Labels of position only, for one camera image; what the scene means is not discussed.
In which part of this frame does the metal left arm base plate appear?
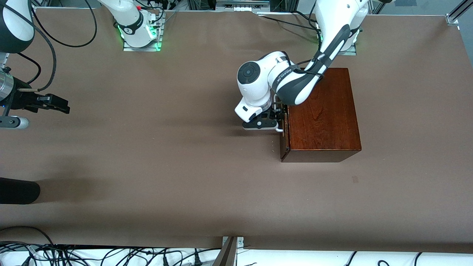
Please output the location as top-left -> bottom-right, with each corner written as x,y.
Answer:
318,31 -> 357,56

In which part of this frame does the black cable with plug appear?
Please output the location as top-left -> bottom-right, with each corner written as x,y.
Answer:
148,249 -> 170,266
183,248 -> 203,266

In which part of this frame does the brown paper table cover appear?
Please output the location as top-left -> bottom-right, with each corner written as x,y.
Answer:
0,7 -> 473,254

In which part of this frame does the arched black floor cable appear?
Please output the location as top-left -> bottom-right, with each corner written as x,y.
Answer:
0,226 -> 56,246

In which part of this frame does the black base power cable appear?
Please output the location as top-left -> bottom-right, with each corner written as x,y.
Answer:
259,14 -> 320,31

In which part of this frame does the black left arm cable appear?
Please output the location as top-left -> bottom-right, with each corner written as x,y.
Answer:
296,52 -> 326,77

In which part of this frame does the silver frame rail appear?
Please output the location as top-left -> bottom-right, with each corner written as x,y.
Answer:
216,0 -> 270,11

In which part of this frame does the thick black gripper cable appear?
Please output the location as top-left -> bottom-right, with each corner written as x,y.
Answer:
18,18 -> 57,92

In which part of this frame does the aluminium profile bar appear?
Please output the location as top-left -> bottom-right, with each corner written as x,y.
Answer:
212,236 -> 244,266

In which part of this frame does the thin black cable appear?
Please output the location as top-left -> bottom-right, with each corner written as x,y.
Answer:
17,53 -> 41,85

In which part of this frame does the black ribbed cylinder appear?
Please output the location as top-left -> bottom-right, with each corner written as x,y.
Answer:
0,177 -> 41,205

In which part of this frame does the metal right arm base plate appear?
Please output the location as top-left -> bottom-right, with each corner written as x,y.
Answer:
123,15 -> 163,52

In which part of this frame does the dark brown wooden cabinet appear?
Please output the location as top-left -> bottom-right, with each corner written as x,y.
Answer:
280,68 -> 362,163

